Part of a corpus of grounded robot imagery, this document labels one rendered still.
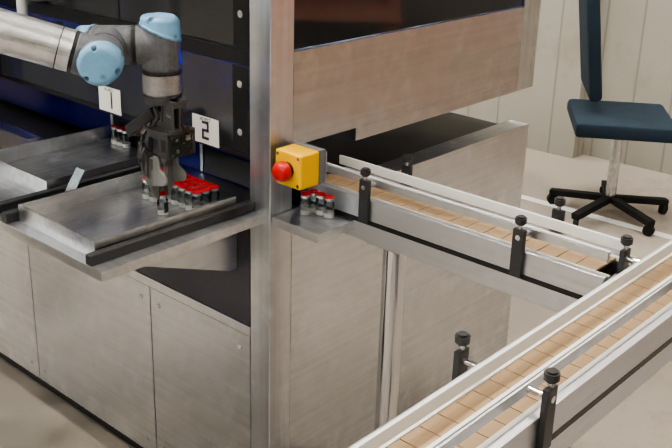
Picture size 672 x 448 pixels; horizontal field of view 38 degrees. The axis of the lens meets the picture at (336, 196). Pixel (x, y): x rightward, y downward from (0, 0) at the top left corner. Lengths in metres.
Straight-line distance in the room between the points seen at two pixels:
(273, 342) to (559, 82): 3.52
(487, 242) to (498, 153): 0.88
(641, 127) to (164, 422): 2.56
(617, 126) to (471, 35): 1.97
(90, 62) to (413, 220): 0.67
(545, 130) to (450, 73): 3.13
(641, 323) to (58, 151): 1.45
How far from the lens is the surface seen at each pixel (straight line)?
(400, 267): 1.99
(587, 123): 4.29
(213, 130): 2.05
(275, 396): 2.18
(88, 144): 2.46
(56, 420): 2.99
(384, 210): 1.90
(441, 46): 2.31
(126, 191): 2.13
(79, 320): 2.71
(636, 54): 5.30
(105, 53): 1.70
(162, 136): 1.87
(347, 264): 2.22
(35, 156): 2.39
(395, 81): 2.19
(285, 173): 1.87
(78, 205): 2.06
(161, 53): 1.85
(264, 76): 1.90
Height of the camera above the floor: 1.61
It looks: 20 degrees down
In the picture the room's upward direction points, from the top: 2 degrees clockwise
